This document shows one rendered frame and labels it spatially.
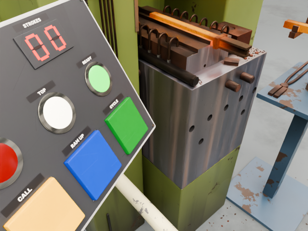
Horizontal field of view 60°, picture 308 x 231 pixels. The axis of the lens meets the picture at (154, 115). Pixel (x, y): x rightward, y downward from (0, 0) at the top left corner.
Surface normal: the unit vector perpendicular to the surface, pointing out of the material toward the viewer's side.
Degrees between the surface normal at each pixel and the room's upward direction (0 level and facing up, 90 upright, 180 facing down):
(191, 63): 90
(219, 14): 90
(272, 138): 0
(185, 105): 90
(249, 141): 0
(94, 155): 60
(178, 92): 90
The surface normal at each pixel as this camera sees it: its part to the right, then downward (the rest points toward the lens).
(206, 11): -0.76, 0.40
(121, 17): 0.65, 0.47
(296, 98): 0.00, -0.79
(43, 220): 0.79, -0.17
